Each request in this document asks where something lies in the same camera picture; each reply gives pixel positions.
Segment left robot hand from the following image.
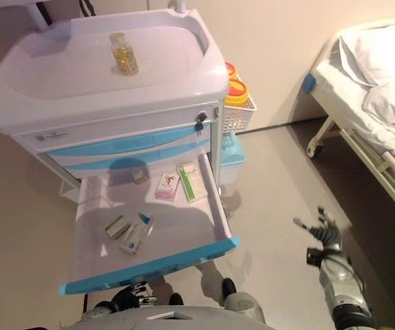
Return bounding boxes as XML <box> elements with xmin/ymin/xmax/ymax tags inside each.
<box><xmin>109</xmin><ymin>280</ymin><xmax>158</xmax><ymax>312</ymax></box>

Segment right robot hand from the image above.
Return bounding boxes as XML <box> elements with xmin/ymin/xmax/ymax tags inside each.
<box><xmin>292</xmin><ymin>206</ymin><xmax>343</xmax><ymax>254</ymax></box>

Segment wide blue-front cart drawer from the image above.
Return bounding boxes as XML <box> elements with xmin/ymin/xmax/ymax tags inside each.
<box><xmin>58</xmin><ymin>153</ymin><xmax>242</xmax><ymax>296</ymax></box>

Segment clear bottle yellow capsules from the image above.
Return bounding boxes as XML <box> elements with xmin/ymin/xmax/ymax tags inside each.
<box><xmin>109</xmin><ymin>32</ymin><xmax>140</xmax><ymax>75</ymax></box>

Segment blue white medicine box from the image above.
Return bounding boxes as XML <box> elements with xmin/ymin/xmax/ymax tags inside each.
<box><xmin>118</xmin><ymin>212</ymin><xmax>154</xmax><ymax>256</ymax></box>

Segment small olive green medicine box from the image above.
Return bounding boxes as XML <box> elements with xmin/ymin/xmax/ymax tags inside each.
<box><xmin>105</xmin><ymin>214</ymin><xmax>131</xmax><ymax>240</ymax></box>

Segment pink white medicine box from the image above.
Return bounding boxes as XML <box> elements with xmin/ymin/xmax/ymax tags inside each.
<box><xmin>154</xmin><ymin>172</ymin><xmax>181</xmax><ymax>200</ymax></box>

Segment long green white medicine box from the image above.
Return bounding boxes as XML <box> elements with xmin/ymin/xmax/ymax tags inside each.
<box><xmin>175</xmin><ymin>162</ymin><xmax>208</xmax><ymax>204</ymax></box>

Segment grey robot torso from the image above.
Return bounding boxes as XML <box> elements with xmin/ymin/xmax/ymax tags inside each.
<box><xmin>72</xmin><ymin>291</ymin><xmax>266</xmax><ymax>330</ymax></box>

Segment bed caster wheel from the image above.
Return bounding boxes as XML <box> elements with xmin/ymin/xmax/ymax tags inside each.
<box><xmin>306</xmin><ymin>139</ymin><xmax>324</xmax><ymax>159</ymax></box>

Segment right black robot foot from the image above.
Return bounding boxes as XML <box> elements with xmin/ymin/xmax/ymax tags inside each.
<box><xmin>222</xmin><ymin>277</ymin><xmax>237</xmax><ymax>296</ymax></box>

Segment translucent white bin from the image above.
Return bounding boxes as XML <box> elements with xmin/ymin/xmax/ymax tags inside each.
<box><xmin>220</xmin><ymin>161</ymin><xmax>245</xmax><ymax>188</ymax></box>

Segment light blue plastic bin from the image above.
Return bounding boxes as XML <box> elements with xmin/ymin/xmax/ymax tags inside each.
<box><xmin>220</xmin><ymin>132</ymin><xmax>246</xmax><ymax>168</ymax></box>

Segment white hospital bed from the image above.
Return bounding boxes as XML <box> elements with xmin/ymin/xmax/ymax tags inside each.
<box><xmin>302</xmin><ymin>19</ymin><xmax>395</xmax><ymax>231</ymax></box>

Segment blue bed corner bumper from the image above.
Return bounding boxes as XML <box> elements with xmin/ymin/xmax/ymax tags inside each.
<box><xmin>303</xmin><ymin>72</ymin><xmax>317</xmax><ymax>94</ymax></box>

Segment white bed sheet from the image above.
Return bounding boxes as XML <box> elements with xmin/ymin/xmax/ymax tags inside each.
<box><xmin>316</xmin><ymin>20</ymin><xmax>395</xmax><ymax>162</ymax></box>

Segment black cart keys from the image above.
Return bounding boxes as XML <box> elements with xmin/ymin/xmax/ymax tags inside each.
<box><xmin>194</xmin><ymin>111</ymin><xmax>208</xmax><ymax>132</ymax></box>

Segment white medical cart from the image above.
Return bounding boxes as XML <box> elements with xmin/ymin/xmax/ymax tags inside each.
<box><xmin>0</xmin><ymin>8</ymin><xmax>229</xmax><ymax>193</ymax></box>

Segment metal IV pole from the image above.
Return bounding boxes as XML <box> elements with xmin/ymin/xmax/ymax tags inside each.
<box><xmin>168</xmin><ymin>0</ymin><xmax>189</xmax><ymax>17</ymax></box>

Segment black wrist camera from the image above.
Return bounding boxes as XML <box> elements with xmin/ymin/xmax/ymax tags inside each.
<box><xmin>306</xmin><ymin>247</ymin><xmax>322</xmax><ymax>265</ymax></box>

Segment white wire basket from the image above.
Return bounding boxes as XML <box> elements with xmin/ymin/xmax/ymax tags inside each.
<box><xmin>222</xmin><ymin>96</ymin><xmax>259</xmax><ymax>134</ymax></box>

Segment black hanging cable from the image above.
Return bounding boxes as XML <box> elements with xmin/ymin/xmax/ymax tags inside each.
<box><xmin>80</xmin><ymin>0</ymin><xmax>97</xmax><ymax>17</ymax></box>

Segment white shelf support post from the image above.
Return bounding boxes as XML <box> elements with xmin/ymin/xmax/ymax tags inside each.
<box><xmin>23</xmin><ymin>0</ymin><xmax>49</xmax><ymax>32</ymax></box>

